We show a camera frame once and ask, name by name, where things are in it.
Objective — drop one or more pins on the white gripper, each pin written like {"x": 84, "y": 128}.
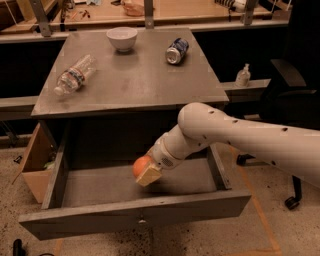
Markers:
{"x": 161, "y": 154}

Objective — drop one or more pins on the orange fruit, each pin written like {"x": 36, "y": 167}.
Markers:
{"x": 140, "y": 165}

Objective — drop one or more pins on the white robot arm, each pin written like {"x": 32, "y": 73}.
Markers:
{"x": 246, "y": 136}

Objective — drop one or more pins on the grey open top drawer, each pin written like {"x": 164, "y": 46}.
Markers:
{"x": 92, "y": 188}

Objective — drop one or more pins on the grey wooden cabinet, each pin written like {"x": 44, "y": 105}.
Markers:
{"x": 136, "y": 86}

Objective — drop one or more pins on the brown cardboard box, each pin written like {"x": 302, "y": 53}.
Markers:
{"x": 35, "y": 166}

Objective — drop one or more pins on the clear plastic water bottle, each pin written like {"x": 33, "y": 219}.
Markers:
{"x": 76, "y": 75}

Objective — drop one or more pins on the blue soda can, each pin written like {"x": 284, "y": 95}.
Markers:
{"x": 177, "y": 51}

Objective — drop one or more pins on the hand sanitizer pump bottle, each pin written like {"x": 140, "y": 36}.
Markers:
{"x": 243, "y": 77}

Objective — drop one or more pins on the white ceramic bowl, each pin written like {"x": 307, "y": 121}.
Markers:
{"x": 122, "y": 38}

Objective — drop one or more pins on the black object on floor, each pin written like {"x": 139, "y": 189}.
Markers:
{"x": 18, "y": 249}

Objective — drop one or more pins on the black office chair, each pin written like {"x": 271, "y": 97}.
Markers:
{"x": 292, "y": 99}

